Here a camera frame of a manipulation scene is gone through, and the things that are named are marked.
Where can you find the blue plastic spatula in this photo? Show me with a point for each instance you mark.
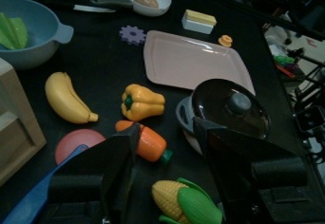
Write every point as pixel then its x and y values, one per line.
pixel 34 199

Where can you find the green toy leaf vegetable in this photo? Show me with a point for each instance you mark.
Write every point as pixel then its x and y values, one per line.
pixel 12 31

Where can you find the yellow toy bell pepper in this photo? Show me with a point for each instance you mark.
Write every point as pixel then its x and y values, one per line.
pixel 142 102

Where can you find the wooden box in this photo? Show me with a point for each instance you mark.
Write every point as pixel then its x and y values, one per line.
pixel 16 123

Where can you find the orange toy carrot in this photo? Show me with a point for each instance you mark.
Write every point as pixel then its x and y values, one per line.
pixel 150 144

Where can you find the light blue plastic bowl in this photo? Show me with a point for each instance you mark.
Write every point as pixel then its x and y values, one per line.
pixel 30 31

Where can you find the small orange toy cap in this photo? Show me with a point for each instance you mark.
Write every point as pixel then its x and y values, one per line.
pixel 225 40

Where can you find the pink plastic tray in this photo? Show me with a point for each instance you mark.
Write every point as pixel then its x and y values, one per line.
pixel 186 60

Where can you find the grey pot with glass lid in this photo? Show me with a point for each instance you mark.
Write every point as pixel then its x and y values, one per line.
pixel 229 107

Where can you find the yellow toy banana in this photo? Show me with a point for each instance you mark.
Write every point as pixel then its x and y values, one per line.
pixel 66 99

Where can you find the yellow white butter block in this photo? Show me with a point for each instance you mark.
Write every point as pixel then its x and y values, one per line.
pixel 198 21

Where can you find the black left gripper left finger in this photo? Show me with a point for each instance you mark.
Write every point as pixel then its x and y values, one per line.
pixel 103 171

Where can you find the pink round plate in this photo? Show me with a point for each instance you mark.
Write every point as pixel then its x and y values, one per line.
pixel 74 142

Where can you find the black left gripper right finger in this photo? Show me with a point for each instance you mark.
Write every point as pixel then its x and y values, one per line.
pixel 249 171

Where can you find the toy corn cob green husk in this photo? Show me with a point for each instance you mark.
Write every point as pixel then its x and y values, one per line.
pixel 186 202

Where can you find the purple toy gear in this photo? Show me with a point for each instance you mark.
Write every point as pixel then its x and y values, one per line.
pixel 133 35

